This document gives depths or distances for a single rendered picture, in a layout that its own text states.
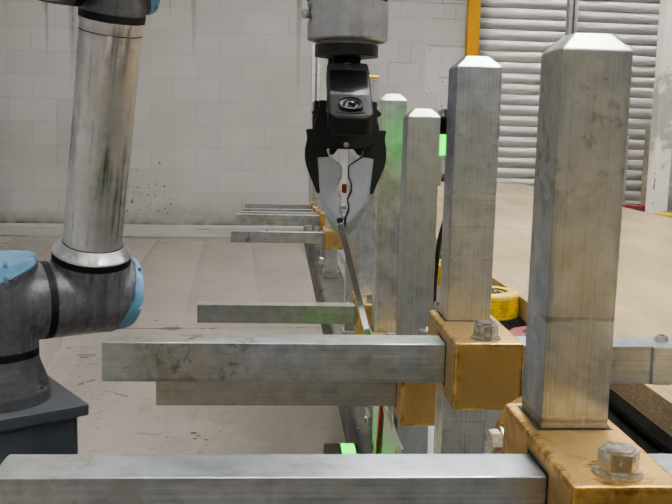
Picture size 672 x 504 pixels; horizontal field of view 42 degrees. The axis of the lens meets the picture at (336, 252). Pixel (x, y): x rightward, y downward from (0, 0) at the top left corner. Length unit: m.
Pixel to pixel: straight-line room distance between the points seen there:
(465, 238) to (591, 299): 0.25
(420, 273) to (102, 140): 0.83
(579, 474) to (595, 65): 0.19
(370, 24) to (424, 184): 0.18
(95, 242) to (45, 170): 7.39
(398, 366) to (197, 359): 0.15
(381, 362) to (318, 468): 0.25
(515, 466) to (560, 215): 0.12
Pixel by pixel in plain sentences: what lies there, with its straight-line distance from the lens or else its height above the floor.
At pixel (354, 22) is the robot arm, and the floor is 1.23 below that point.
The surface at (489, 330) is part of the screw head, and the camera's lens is 0.64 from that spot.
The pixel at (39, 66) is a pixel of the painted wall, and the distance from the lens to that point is 9.08.
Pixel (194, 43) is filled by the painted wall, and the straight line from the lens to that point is 8.91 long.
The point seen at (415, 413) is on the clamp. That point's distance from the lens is 0.90.
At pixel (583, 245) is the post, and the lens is 0.45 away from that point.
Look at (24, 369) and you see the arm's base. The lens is 1.71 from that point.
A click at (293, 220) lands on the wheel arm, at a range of 2.64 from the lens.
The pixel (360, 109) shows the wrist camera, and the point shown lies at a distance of 0.89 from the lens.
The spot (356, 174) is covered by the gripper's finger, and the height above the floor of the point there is 1.07.
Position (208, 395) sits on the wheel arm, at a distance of 0.92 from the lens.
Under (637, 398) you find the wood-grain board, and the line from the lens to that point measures 0.85.
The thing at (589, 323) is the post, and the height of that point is 1.03.
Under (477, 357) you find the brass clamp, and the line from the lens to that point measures 0.63.
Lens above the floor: 1.12
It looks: 8 degrees down
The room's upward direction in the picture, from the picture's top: 1 degrees clockwise
